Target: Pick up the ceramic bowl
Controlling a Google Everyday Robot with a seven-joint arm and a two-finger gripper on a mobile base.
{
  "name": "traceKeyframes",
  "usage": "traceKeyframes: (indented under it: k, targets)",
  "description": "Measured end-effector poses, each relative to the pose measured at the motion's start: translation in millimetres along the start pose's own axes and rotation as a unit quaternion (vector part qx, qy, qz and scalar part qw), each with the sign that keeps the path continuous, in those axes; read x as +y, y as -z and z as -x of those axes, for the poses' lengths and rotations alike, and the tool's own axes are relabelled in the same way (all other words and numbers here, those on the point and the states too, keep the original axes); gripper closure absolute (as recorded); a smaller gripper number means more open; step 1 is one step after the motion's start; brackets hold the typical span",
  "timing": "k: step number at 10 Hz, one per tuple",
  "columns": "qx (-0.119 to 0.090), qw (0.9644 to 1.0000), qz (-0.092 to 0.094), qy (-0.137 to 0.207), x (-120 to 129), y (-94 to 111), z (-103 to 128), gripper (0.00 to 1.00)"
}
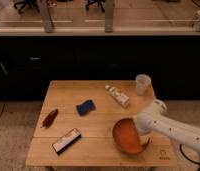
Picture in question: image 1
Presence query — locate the black office chair left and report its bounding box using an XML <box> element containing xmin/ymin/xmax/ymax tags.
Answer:
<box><xmin>13</xmin><ymin>0</ymin><xmax>39</xmax><ymax>14</ymax></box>

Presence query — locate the brown snack bag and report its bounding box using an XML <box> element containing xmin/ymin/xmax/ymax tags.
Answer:
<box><xmin>42</xmin><ymin>109</ymin><xmax>58</xmax><ymax>127</ymax></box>

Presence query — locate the black office chair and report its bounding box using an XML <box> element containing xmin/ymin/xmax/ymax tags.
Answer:
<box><xmin>13</xmin><ymin>0</ymin><xmax>39</xmax><ymax>14</ymax></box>
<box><xmin>85</xmin><ymin>0</ymin><xmax>106</xmax><ymax>14</ymax></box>

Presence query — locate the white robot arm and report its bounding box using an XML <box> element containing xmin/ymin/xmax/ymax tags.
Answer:
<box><xmin>133</xmin><ymin>99</ymin><xmax>200</xmax><ymax>153</ymax></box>

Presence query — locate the wooden table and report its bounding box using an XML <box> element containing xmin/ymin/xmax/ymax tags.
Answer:
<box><xmin>26</xmin><ymin>80</ymin><xmax>177</xmax><ymax>167</ymax></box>

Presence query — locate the orange ceramic bowl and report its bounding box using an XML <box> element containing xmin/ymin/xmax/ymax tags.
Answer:
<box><xmin>112</xmin><ymin>118</ymin><xmax>150</xmax><ymax>154</ymax></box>

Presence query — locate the white plastic bottle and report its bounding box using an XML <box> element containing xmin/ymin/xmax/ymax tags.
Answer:
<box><xmin>105</xmin><ymin>85</ymin><xmax>129</xmax><ymax>108</ymax></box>

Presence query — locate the black cabinet counter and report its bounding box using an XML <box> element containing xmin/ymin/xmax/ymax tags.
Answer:
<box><xmin>0</xmin><ymin>35</ymin><xmax>200</xmax><ymax>100</ymax></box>

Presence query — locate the black cable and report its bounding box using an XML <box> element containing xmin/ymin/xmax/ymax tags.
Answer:
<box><xmin>178</xmin><ymin>143</ymin><xmax>200</xmax><ymax>171</ymax></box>

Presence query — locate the black office chair right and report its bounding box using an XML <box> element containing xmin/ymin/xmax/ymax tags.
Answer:
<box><xmin>85</xmin><ymin>0</ymin><xmax>106</xmax><ymax>14</ymax></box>

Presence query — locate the clear plastic cup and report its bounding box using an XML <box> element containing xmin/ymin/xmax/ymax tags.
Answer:
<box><xmin>136</xmin><ymin>74</ymin><xmax>151</xmax><ymax>95</ymax></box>

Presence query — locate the black and white box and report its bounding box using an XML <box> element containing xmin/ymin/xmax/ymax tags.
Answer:
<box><xmin>52</xmin><ymin>128</ymin><xmax>81</xmax><ymax>154</ymax></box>

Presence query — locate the blue sponge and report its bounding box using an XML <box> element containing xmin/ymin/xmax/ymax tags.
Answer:
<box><xmin>76</xmin><ymin>100</ymin><xmax>96</xmax><ymax>116</ymax></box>

